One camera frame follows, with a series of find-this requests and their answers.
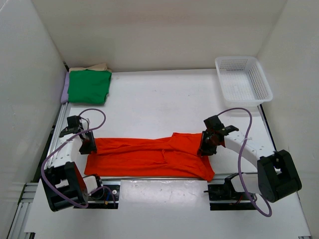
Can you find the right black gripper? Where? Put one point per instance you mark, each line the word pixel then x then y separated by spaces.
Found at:
pixel 206 143

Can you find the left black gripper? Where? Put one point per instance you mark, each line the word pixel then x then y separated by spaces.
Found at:
pixel 87 142

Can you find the orange t shirt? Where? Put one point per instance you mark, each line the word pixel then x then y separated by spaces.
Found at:
pixel 174 156

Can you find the purple t shirt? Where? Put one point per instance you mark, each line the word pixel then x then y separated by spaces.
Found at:
pixel 64 96

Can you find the green t shirt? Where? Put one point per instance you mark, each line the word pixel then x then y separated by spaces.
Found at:
pixel 89 86

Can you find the beige t shirt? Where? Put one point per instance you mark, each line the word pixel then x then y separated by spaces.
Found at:
pixel 98 67

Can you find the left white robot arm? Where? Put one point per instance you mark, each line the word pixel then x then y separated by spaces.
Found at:
pixel 62 172

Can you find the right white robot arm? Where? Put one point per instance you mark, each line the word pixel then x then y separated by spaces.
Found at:
pixel 276 176

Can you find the white plastic basket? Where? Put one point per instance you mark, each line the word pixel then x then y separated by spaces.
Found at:
pixel 242 81

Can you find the white front board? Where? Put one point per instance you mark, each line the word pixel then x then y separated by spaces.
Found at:
pixel 165 210

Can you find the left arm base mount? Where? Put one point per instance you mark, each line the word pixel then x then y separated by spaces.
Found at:
pixel 105 199

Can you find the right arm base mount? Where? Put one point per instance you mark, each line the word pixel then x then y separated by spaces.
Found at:
pixel 223 197

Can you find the aluminium frame rail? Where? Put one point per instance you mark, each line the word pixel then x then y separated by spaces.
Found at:
pixel 180 113

